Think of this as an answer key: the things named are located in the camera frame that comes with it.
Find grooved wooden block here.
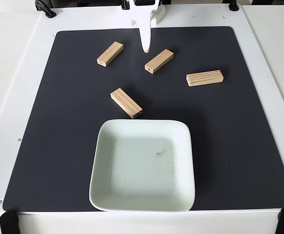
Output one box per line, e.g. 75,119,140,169
144,49,175,75
186,70,224,87

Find striped wooden block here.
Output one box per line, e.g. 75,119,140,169
96,41,124,67
110,88,143,119

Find white square plate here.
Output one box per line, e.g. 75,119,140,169
88,118,196,212

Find black table mat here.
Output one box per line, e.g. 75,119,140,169
2,26,284,212

